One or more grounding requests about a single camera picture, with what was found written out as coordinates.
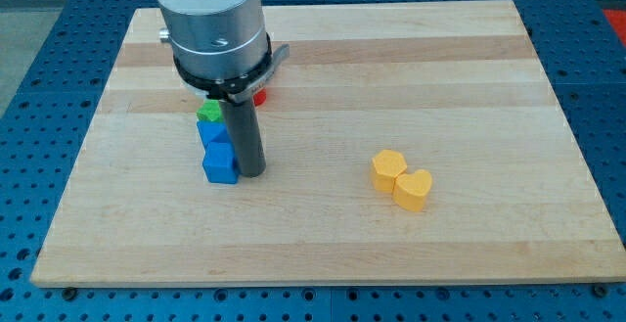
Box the yellow hexagon block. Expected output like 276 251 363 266
370 149 408 193

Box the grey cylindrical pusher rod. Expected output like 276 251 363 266
219 99 266 177

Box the red block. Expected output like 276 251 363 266
253 89 267 107

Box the blue cube block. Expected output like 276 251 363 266
202 142 239 184

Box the yellow heart block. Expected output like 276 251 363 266
392 169 433 211

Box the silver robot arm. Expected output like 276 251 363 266
157 0 271 93

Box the green block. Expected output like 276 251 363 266
196 100 224 122

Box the black clamp ring with lever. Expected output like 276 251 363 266
172 35 291 105

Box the blue triangle block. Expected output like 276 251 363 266
197 120 231 149

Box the wooden board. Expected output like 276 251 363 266
30 0 625 288

